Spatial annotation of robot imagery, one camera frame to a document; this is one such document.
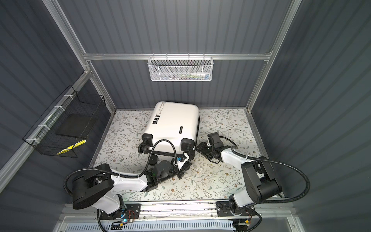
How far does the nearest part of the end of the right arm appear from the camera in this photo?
0.68m

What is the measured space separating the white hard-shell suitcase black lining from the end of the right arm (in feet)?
0.17

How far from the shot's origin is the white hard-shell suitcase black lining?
78 centimetres
